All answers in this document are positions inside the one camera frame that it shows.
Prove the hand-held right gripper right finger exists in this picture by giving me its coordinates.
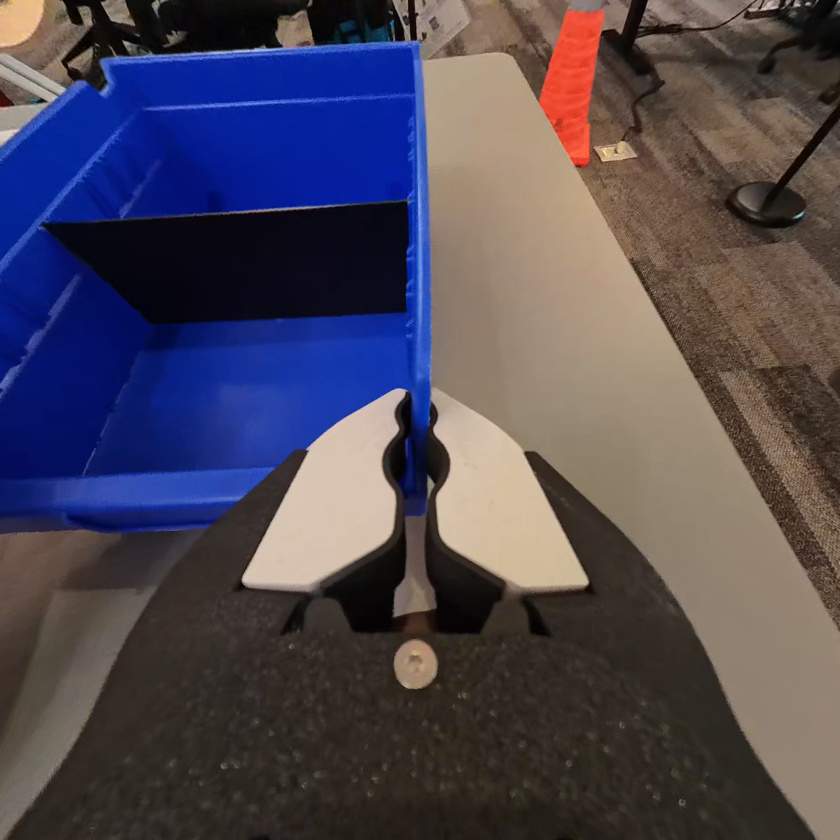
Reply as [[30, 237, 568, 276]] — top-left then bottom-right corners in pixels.
[[425, 388, 590, 634]]

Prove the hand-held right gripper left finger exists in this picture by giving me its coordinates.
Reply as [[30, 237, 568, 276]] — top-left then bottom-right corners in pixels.
[[241, 387, 413, 634]]

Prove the blue plastic bin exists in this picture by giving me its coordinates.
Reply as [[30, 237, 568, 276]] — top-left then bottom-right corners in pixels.
[[0, 41, 433, 534]]

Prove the black divider of blue bin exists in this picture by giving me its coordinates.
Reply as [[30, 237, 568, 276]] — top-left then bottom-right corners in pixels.
[[42, 200, 411, 324]]

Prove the black round-base stand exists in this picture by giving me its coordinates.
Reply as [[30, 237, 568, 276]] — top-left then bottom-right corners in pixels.
[[727, 98, 840, 229]]

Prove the orange traffic cone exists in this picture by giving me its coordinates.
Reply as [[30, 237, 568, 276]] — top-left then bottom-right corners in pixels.
[[539, 0, 608, 168]]

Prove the white printed sign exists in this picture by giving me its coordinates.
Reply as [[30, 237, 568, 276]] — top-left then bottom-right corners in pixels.
[[394, 0, 470, 60]]

